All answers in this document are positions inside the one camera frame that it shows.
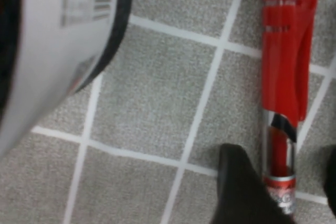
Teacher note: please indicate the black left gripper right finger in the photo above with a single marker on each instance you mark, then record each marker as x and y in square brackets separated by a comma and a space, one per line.
[332, 176]

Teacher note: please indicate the gray white-grid tablecloth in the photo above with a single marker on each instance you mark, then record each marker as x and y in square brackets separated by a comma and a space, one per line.
[157, 90]

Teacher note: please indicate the red gel pen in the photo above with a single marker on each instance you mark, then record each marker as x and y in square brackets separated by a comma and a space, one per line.
[281, 64]

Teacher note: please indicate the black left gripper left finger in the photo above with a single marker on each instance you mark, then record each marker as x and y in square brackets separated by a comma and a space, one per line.
[239, 195]

